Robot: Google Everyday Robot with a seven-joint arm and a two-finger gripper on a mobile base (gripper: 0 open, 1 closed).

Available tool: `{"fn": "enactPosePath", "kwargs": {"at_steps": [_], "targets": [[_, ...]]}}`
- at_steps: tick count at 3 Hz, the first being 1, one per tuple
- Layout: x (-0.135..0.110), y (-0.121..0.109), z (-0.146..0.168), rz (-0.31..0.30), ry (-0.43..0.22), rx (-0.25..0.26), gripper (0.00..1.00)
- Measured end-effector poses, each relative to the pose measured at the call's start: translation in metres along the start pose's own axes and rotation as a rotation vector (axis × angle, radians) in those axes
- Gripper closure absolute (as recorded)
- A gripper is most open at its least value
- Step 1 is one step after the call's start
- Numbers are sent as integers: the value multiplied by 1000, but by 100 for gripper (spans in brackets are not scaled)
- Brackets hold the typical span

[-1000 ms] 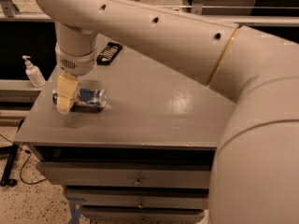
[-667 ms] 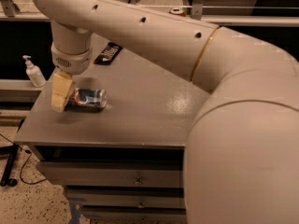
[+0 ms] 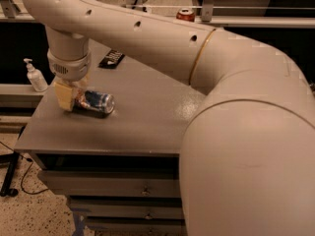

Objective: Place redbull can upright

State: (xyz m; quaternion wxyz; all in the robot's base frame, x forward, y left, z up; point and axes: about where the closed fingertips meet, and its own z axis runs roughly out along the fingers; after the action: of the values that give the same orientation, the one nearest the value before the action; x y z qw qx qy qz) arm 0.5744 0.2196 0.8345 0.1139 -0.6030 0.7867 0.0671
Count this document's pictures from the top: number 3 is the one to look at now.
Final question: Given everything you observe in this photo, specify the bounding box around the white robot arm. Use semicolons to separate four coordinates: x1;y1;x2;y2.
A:
22;0;315;236

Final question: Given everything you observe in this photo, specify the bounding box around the black snack bar wrapper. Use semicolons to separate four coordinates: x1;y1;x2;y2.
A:
98;49;125;69

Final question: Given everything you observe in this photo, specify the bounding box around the blue silver Red Bull can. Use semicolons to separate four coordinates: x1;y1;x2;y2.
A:
75;90;115;114

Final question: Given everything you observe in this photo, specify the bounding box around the black stand leg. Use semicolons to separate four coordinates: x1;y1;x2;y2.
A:
0;142;23;197

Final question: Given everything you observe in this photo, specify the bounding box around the bottom grey drawer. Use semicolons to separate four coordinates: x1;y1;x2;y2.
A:
85;217;187;236

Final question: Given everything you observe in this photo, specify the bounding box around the black floor cable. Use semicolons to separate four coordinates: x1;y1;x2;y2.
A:
0;141;50;196

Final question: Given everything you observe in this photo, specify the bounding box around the metal railing frame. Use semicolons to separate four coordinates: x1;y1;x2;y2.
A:
1;0;314;29

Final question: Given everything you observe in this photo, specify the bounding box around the top grey drawer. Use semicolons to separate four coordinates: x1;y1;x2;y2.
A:
38;171;180;198

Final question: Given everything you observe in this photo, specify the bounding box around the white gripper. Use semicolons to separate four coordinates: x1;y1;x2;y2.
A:
47;51;92;112

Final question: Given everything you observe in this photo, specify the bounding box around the middle grey drawer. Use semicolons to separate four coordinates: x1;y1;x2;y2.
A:
68;198;184;219

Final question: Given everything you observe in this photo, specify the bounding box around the red Coca-Cola can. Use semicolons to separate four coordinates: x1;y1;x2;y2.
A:
176;8;195;22

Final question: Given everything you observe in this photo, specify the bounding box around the grey drawer cabinet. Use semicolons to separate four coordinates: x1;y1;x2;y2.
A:
14;25;211;236

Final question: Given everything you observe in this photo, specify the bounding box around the white pump sanitizer bottle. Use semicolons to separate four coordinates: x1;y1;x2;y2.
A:
24;58;48;92

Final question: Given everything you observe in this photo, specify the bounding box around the grey drawer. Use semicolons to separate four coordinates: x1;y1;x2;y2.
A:
38;171;180;198
68;198;184;219
85;217;187;236

